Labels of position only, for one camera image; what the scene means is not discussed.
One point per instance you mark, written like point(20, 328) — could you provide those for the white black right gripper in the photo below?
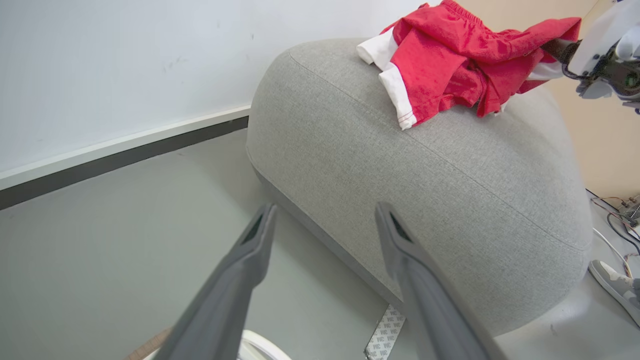
point(607, 45)

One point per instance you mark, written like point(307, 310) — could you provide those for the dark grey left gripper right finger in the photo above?
point(432, 300)

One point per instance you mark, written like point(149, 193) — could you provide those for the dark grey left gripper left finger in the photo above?
point(225, 295)

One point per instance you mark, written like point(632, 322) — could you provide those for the red and white garment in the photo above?
point(450, 60)

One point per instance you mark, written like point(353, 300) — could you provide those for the cream perforated plastic laundry basket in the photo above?
point(262, 347)

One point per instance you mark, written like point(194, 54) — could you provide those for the printed white tape strip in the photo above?
point(385, 332)

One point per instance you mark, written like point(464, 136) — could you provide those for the grey white sneaker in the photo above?
point(617, 285)

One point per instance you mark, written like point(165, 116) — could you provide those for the white and black wall baseboard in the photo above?
point(120, 155)

